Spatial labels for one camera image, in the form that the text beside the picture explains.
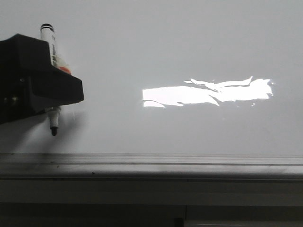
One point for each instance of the white whiteboard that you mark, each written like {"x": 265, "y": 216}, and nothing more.
{"x": 198, "y": 77}

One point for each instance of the red round magnet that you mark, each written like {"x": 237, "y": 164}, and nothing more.
{"x": 65, "y": 69}

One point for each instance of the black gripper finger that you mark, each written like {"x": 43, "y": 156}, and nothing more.
{"x": 29, "y": 83}

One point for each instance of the white black whiteboard marker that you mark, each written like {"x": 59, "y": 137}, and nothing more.
{"x": 47, "y": 34}

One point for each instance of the aluminium whiteboard tray frame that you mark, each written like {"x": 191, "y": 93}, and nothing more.
{"x": 47, "y": 165}

